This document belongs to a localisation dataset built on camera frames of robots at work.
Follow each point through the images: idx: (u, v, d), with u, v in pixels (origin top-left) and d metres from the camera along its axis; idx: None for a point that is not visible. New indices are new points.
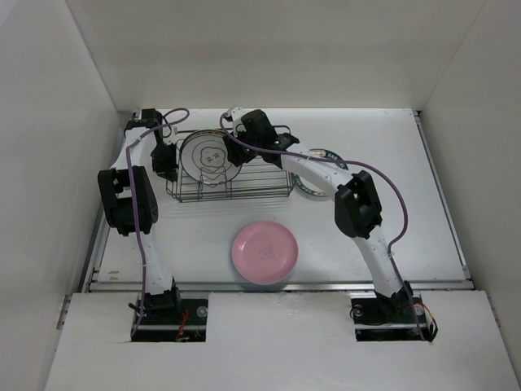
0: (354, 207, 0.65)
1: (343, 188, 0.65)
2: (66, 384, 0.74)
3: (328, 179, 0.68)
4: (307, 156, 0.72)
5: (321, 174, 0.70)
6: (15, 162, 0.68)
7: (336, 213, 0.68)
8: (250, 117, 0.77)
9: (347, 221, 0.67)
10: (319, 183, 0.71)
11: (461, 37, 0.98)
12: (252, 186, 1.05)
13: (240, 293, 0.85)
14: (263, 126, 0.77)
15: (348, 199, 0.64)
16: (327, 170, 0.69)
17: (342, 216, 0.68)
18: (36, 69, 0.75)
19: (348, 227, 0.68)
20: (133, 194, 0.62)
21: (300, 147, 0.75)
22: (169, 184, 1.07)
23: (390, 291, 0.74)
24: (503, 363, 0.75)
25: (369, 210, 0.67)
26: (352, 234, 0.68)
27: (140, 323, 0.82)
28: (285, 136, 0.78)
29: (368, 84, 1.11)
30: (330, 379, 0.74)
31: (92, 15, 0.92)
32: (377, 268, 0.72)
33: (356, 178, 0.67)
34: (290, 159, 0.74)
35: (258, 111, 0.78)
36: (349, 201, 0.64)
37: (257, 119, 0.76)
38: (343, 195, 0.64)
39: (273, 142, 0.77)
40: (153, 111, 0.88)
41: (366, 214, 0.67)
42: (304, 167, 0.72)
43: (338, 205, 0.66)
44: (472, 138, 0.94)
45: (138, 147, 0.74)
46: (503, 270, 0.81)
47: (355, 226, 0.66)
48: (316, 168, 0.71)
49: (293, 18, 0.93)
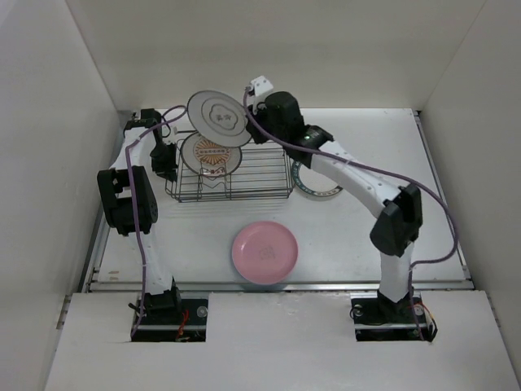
0: (399, 225, 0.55)
1: (389, 204, 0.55)
2: (66, 384, 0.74)
3: (370, 191, 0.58)
4: (345, 160, 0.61)
5: (363, 183, 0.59)
6: (15, 162, 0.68)
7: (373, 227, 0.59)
8: (278, 103, 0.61)
9: (386, 238, 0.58)
10: (356, 192, 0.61)
11: (461, 38, 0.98)
12: (251, 186, 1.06)
13: (240, 294, 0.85)
14: (294, 116, 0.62)
15: (395, 217, 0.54)
16: (370, 180, 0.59)
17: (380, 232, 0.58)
18: (35, 69, 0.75)
19: (387, 245, 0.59)
20: (132, 195, 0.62)
21: (335, 147, 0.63)
22: (169, 184, 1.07)
23: (395, 296, 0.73)
24: (503, 363, 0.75)
25: (412, 227, 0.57)
26: (388, 251, 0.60)
27: (140, 323, 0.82)
28: (314, 129, 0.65)
29: (369, 84, 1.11)
30: (330, 379, 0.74)
31: (92, 15, 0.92)
32: (393, 279, 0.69)
33: (403, 192, 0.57)
34: (323, 160, 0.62)
35: (288, 94, 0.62)
36: (396, 219, 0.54)
37: (287, 107, 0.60)
38: (390, 211, 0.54)
39: (303, 136, 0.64)
40: (152, 111, 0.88)
41: (407, 232, 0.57)
42: (340, 172, 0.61)
43: (379, 221, 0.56)
44: (472, 138, 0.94)
45: (138, 146, 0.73)
46: (503, 270, 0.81)
47: (396, 247, 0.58)
48: (356, 176, 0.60)
49: (292, 18, 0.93)
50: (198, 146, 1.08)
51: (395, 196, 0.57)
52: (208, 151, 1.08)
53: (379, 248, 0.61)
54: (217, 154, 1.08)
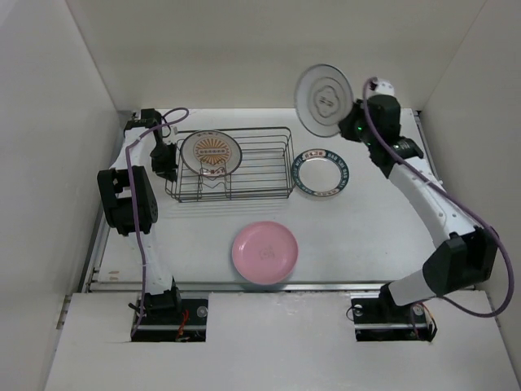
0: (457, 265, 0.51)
1: (455, 239, 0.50)
2: (66, 384, 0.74)
3: (441, 219, 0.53)
4: (427, 180, 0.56)
5: (435, 209, 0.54)
6: (15, 162, 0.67)
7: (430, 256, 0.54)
8: (380, 104, 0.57)
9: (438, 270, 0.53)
10: (424, 217, 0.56)
11: (461, 38, 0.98)
12: (251, 186, 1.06)
13: (240, 294, 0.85)
14: (391, 122, 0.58)
15: (458, 254, 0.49)
16: (445, 209, 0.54)
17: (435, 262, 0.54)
18: (35, 69, 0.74)
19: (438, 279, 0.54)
20: (132, 195, 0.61)
21: (422, 164, 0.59)
22: (169, 184, 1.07)
23: (400, 300, 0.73)
24: (503, 363, 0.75)
25: (471, 273, 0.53)
26: (436, 287, 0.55)
27: (140, 323, 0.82)
28: (406, 141, 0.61)
29: None
30: (330, 379, 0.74)
31: (92, 15, 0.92)
32: (409, 290, 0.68)
33: (477, 233, 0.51)
34: (404, 172, 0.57)
35: (392, 99, 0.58)
36: (457, 257, 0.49)
37: (387, 108, 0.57)
38: (454, 246, 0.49)
39: (394, 144, 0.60)
40: (152, 111, 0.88)
41: (465, 276, 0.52)
42: (417, 190, 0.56)
43: (437, 251, 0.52)
44: (472, 138, 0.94)
45: (138, 146, 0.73)
46: (503, 270, 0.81)
47: (444, 283, 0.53)
48: (431, 199, 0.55)
49: (292, 18, 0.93)
50: (198, 146, 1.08)
51: (466, 233, 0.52)
52: (209, 151, 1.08)
53: (428, 278, 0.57)
54: (217, 154, 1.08)
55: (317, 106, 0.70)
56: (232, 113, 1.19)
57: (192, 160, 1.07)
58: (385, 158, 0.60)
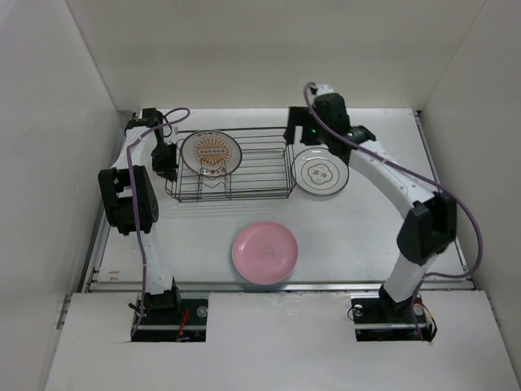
0: (427, 231, 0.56)
1: (419, 206, 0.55)
2: (66, 384, 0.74)
3: (403, 191, 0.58)
4: (382, 159, 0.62)
5: (396, 183, 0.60)
6: (15, 162, 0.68)
7: (402, 230, 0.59)
8: (326, 100, 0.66)
9: (413, 242, 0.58)
10: (389, 191, 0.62)
11: (461, 38, 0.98)
12: (251, 186, 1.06)
13: (240, 294, 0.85)
14: (337, 113, 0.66)
15: (423, 219, 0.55)
16: (404, 181, 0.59)
17: (408, 235, 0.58)
18: (35, 70, 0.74)
19: (413, 249, 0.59)
20: (133, 194, 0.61)
21: (377, 147, 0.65)
22: (169, 184, 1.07)
23: (399, 295, 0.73)
24: (503, 363, 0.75)
25: (440, 237, 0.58)
26: (414, 257, 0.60)
27: (140, 323, 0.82)
28: (358, 128, 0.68)
29: (369, 84, 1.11)
30: (330, 378, 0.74)
31: (93, 15, 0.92)
32: (402, 278, 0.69)
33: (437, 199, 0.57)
34: (361, 155, 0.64)
35: (338, 94, 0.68)
36: (424, 221, 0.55)
37: (332, 104, 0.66)
38: (419, 213, 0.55)
39: (347, 133, 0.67)
40: (154, 111, 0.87)
41: (436, 242, 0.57)
42: (376, 169, 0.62)
43: (408, 222, 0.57)
44: (472, 138, 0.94)
45: (139, 146, 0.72)
46: (502, 269, 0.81)
47: (420, 251, 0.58)
48: (391, 175, 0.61)
49: (292, 18, 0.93)
50: (199, 146, 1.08)
51: (426, 199, 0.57)
52: (208, 151, 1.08)
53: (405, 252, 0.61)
54: (217, 154, 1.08)
55: (313, 176, 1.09)
56: (232, 113, 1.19)
57: (192, 160, 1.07)
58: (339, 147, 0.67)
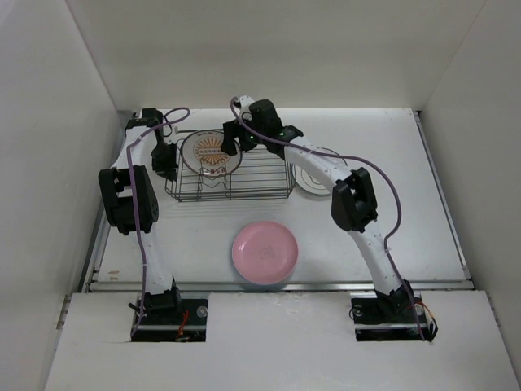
0: (350, 202, 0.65)
1: (339, 183, 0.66)
2: (66, 384, 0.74)
3: (327, 173, 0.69)
4: (308, 149, 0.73)
5: (321, 167, 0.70)
6: (15, 162, 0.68)
7: (334, 207, 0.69)
8: (258, 107, 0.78)
9: (342, 216, 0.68)
10: (317, 177, 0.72)
11: (461, 37, 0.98)
12: (251, 186, 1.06)
13: (240, 293, 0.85)
14: (270, 116, 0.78)
15: (343, 194, 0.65)
16: (328, 164, 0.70)
17: (338, 210, 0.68)
18: (35, 69, 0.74)
19: (344, 221, 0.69)
20: (132, 192, 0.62)
21: (304, 141, 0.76)
22: (169, 184, 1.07)
23: (386, 287, 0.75)
24: (503, 362, 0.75)
25: (365, 206, 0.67)
26: (348, 226, 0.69)
27: (140, 323, 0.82)
28: (289, 127, 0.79)
29: (368, 84, 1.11)
30: (330, 378, 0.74)
31: (93, 15, 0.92)
32: (374, 264, 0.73)
33: (355, 176, 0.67)
34: (292, 150, 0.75)
35: (267, 102, 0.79)
36: (345, 195, 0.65)
37: (265, 110, 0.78)
38: (340, 188, 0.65)
39: (278, 133, 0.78)
40: (154, 111, 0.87)
41: (361, 212, 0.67)
42: (304, 159, 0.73)
43: (334, 199, 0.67)
44: (472, 138, 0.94)
45: (139, 146, 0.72)
46: (502, 269, 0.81)
47: (349, 221, 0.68)
48: (317, 161, 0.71)
49: (293, 18, 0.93)
50: (199, 147, 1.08)
51: (347, 177, 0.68)
52: (208, 151, 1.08)
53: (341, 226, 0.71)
54: (217, 154, 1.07)
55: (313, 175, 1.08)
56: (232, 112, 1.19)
57: (193, 160, 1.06)
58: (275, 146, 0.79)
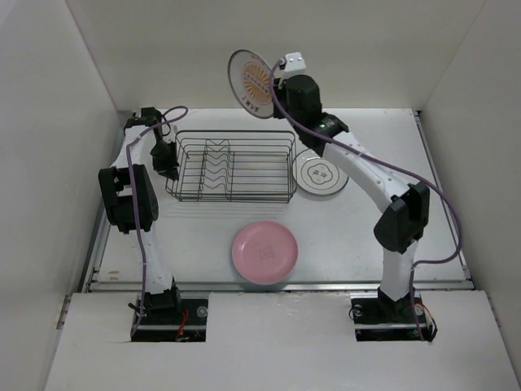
0: (404, 223, 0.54)
1: (396, 200, 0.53)
2: (66, 384, 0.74)
3: (379, 185, 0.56)
4: (358, 151, 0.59)
5: (372, 177, 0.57)
6: (15, 162, 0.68)
7: (379, 223, 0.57)
8: (299, 88, 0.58)
9: (390, 235, 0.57)
10: (364, 184, 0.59)
11: (461, 37, 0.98)
12: (252, 189, 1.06)
13: (240, 293, 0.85)
14: (312, 103, 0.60)
15: (400, 214, 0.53)
16: (380, 174, 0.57)
17: (386, 230, 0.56)
18: (36, 69, 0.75)
19: (390, 241, 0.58)
20: (132, 191, 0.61)
21: (351, 138, 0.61)
22: (170, 182, 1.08)
23: (394, 294, 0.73)
24: (504, 363, 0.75)
25: (415, 227, 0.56)
26: (391, 247, 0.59)
27: (140, 323, 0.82)
28: (331, 117, 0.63)
29: (369, 83, 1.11)
30: (331, 379, 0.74)
31: (93, 16, 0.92)
32: (394, 277, 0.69)
33: (414, 191, 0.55)
34: (335, 149, 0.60)
35: (310, 79, 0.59)
36: (400, 215, 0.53)
37: (308, 92, 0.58)
38: (397, 207, 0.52)
39: (318, 124, 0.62)
40: (152, 111, 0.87)
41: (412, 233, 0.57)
42: (351, 163, 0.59)
43: (385, 217, 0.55)
44: (472, 138, 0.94)
45: (138, 145, 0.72)
46: (502, 268, 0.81)
47: (397, 243, 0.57)
48: (366, 168, 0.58)
49: (293, 19, 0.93)
50: (248, 64, 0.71)
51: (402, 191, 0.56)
52: (254, 79, 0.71)
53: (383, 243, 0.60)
54: (258, 88, 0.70)
55: (311, 175, 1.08)
56: (232, 113, 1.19)
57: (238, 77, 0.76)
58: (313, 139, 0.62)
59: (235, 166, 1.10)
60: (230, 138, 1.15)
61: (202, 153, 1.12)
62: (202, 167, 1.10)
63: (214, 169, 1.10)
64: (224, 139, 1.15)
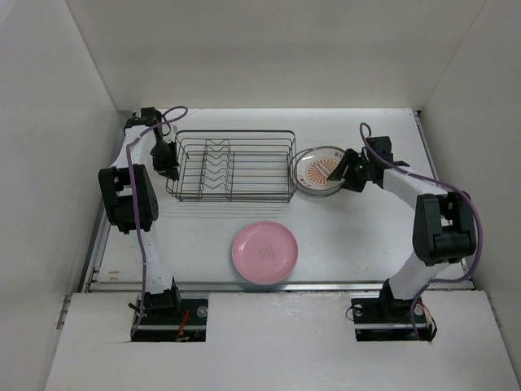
0: (435, 220, 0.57)
1: (427, 195, 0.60)
2: (66, 385, 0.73)
3: (418, 187, 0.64)
4: (407, 171, 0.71)
5: (413, 184, 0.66)
6: (15, 162, 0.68)
7: (416, 226, 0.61)
8: (373, 139, 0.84)
9: (422, 236, 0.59)
10: (408, 195, 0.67)
11: (461, 37, 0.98)
12: (253, 189, 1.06)
13: (241, 293, 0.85)
14: (382, 149, 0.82)
15: (429, 204, 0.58)
16: (422, 183, 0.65)
17: (420, 229, 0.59)
18: (35, 70, 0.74)
19: (424, 245, 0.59)
20: (132, 191, 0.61)
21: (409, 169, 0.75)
22: (170, 182, 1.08)
23: (398, 293, 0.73)
24: (504, 363, 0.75)
25: (452, 235, 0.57)
26: (424, 252, 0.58)
27: (140, 323, 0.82)
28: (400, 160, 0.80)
29: (369, 84, 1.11)
30: (331, 379, 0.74)
31: (93, 16, 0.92)
32: (408, 279, 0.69)
33: (451, 197, 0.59)
34: (391, 171, 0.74)
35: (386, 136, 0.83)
36: (429, 208, 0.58)
37: (378, 142, 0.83)
38: (426, 199, 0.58)
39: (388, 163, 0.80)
40: (152, 111, 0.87)
41: (448, 238, 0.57)
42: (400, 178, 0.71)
43: (418, 213, 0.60)
44: (473, 138, 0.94)
45: (139, 145, 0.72)
46: (502, 269, 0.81)
47: (429, 243, 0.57)
48: (411, 180, 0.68)
49: (293, 19, 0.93)
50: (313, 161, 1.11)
51: (440, 196, 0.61)
52: (321, 167, 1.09)
53: (420, 253, 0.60)
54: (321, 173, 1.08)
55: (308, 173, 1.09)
56: (232, 113, 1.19)
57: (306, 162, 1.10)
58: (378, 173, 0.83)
59: (235, 165, 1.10)
60: (231, 138, 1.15)
61: (202, 153, 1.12)
62: (203, 167, 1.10)
63: (214, 169, 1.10)
64: (224, 139, 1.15)
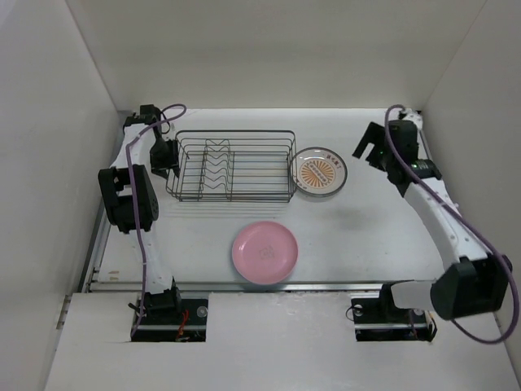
0: (466, 290, 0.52)
1: (466, 263, 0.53)
2: (66, 385, 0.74)
3: (453, 240, 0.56)
4: (441, 200, 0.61)
5: (448, 231, 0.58)
6: (15, 162, 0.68)
7: (439, 283, 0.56)
8: (397, 125, 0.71)
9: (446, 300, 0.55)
10: (439, 235, 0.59)
11: (461, 37, 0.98)
12: (253, 189, 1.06)
13: (241, 293, 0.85)
14: (406, 142, 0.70)
15: (466, 278, 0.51)
16: (457, 231, 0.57)
17: (444, 290, 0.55)
18: (35, 70, 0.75)
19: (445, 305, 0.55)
20: (132, 191, 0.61)
21: (438, 186, 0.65)
22: (170, 182, 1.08)
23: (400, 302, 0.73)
24: (503, 363, 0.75)
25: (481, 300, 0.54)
26: (444, 314, 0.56)
27: (140, 322, 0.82)
28: (426, 163, 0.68)
29: (369, 84, 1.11)
30: (330, 379, 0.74)
31: (94, 17, 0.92)
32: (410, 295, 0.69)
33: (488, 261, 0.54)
34: (420, 191, 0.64)
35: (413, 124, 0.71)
36: (464, 282, 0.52)
37: (403, 129, 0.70)
38: (462, 270, 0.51)
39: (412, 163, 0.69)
40: (152, 108, 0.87)
41: (476, 305, 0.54)
42: (431, 208, 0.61)
43: (445, 276, 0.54)
44: (473, 138, 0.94)
45: (138, 144, 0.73)
46: None
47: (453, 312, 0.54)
48: (444, 220, 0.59)
49: (292, 19, 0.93)
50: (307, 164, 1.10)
51: (477, 259, 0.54)
52: (314, 169, 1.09)
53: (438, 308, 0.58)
54: (317, 176, 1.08)
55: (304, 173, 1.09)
56: (232, 113, 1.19)
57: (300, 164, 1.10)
58: (401, 176, 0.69)
59: (235, 165, 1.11)
60: (231, 138, 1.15)
61: (202, 153, 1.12)
62: (202, 167, 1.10)
63: (214, 169, 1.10)
64: (224, 139, 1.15)
